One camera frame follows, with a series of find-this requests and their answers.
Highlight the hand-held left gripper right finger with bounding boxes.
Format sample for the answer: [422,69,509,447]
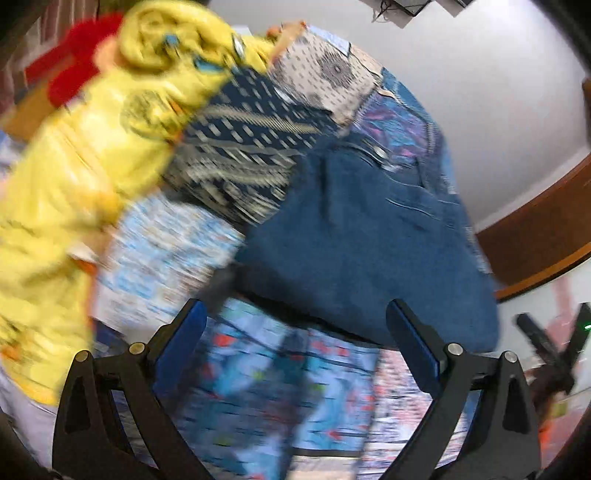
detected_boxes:
[383,299,540,480]

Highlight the brown cushion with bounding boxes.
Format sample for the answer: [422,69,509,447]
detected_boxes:
[0,78,56,139]

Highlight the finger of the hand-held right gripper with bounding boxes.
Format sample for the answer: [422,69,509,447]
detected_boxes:
[515,313,561,366]

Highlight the small black monitor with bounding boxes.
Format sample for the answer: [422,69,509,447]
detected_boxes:
[390,0,433,16]

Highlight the yellow printed blanket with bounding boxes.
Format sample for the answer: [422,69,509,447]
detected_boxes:
[0,0,278,407]

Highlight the wooden wardrobe with heart stickers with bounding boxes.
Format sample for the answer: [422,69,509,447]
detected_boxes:
[475,78,591,416]

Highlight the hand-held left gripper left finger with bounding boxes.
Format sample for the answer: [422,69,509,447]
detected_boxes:
[53,299,218,480]

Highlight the blue patchwork bedspread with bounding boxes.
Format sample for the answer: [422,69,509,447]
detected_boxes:
[92,23,502,480]

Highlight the red plush toy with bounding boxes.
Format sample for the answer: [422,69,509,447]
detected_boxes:
[25,11,125,108]

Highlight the blue denim jacket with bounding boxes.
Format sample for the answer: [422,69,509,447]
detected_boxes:
[235,134,502,352]

